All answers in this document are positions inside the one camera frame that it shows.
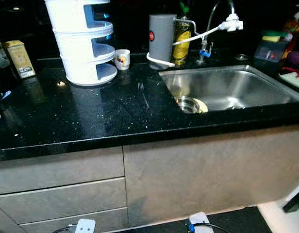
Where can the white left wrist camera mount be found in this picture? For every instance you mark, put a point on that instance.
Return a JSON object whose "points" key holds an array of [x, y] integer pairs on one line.
{"points": [[85, 226]]}

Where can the round chrome counter cap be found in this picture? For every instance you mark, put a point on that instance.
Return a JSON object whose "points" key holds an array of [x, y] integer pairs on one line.
{"points": [[241, 57]]}

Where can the pale green tray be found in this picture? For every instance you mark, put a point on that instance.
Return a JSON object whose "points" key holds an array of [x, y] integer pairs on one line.
{"points": [[294, 81]]}

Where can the silver metal fork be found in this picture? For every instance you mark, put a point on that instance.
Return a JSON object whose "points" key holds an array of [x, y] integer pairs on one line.
{"points": [[143, 94]]}

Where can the yellow sponge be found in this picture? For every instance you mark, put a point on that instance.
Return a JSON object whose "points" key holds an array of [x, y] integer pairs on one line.
{"points": [[271, 39]]}

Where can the grey water filter canister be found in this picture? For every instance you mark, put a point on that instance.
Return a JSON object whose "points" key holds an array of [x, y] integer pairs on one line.
{"points": [[161, 41]]}

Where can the white faucet diverter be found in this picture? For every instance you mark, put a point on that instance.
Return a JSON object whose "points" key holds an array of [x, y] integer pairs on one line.
{"points": [[232, 23]]}

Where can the pale yellow plate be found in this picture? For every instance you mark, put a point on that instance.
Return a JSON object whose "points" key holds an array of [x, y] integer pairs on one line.
{"points": [[204, 106]]}

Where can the yellow oil bottle green cap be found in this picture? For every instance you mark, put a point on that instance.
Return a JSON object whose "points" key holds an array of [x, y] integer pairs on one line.
{"points": [[181, 43]]}

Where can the chrome gooseneck faucet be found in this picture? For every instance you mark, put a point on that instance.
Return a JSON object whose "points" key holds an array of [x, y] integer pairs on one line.
{"points": [[205, 52]]}

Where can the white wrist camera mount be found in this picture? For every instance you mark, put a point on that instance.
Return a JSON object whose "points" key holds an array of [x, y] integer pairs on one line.
{"points": [[199, 223], [85, 226]]}

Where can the clear plastic sponge container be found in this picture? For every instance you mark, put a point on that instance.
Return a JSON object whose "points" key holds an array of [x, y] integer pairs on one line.
{"points": [[271, 52]]}

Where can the purple round container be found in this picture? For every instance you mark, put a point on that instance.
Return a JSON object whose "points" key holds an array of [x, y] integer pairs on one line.
{"points": [[296, 58]]}

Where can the yellow tea tin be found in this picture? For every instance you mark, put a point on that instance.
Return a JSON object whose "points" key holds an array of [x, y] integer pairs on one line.
{"points": [[19, 58]]}

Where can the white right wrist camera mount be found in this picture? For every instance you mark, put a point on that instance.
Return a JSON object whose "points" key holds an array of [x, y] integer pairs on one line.
{"points": [[199, 223]]}

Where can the grey cabinet drawer front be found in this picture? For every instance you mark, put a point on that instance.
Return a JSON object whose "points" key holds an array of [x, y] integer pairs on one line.
{"points": [[62, 201], [106, 221], [57, 170]]}

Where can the white tiered plastic rack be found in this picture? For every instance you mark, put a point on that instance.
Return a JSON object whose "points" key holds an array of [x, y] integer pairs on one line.
{"points": [[76, 53]]}

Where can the stainless steel sink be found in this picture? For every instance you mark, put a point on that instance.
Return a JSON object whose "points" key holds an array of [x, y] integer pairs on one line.
{"points": [[237, 87]]}

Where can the white printed mug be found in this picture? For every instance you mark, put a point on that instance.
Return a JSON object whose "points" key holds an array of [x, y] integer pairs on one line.
{"points": [[122, 59]]}

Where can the red curled item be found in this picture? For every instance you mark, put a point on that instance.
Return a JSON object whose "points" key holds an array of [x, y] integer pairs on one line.
{"points": [[295, 72]]}

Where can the green scouring pad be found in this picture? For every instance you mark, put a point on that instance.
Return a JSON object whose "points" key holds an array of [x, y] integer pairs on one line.
{"points": [[280, 33]]}

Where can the grey countertop appliance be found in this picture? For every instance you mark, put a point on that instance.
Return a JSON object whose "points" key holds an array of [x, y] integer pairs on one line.
{"points": [[0, 51]]}

